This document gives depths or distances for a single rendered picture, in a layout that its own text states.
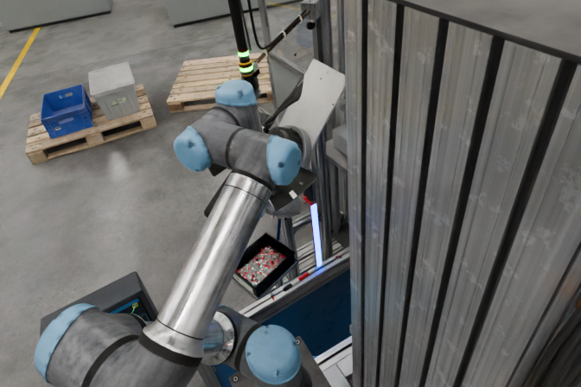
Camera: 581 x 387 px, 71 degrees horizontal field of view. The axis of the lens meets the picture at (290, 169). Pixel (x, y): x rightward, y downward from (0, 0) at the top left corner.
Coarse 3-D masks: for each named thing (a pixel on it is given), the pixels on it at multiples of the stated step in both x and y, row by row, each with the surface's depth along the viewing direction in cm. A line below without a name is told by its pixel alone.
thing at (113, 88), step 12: (96, 72) 423; (108, 72) 419; (120, 72) 416; (96, 84) 400; (108, 84) 397; (120, 84) 393; (132, 84) 392; (96, 96) 384; (108, 96) 390; (120, 96) 395; (132, 96) 400; (108, 108) 397; (120, 108) 403; (132, 108) 408; (108, 120) 406
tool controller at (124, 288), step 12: (132, 276) 114; (108, 288) 112; (120, 288) 110; (132, 288) 109; (144, 288) 116; (84, 300) 109; (96, 300) 108; (108, 300) 107; (120, 300) 106; (132, 300) 107; (144, 300) 108; (60, 312) 107; (108, 312) 104; (120, 312) 106; (132, 312) 108; (144, 312) 109; (156, 312) 118; (48, 324) 104
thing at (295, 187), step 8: (304, 168) 150; (304, 176) 147; (312, 176) 145; (296, 184) 145; (304, 184) 144; (288, 192) 144; (296, 192) 143; (272, 200) 144; (280, 200) 143; (288, 200) 142
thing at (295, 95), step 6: (300, 78) 158; (300, 84) 148; (294, 90) 150; (300, 90) 143; (288, 96) 153; (294, 96) 145; (300, 96) 141; (288, 102) 146; (294, 102) 142; (282, 108) 148; (276, 114) 149; (270, 120) 152; (264, 126) 156
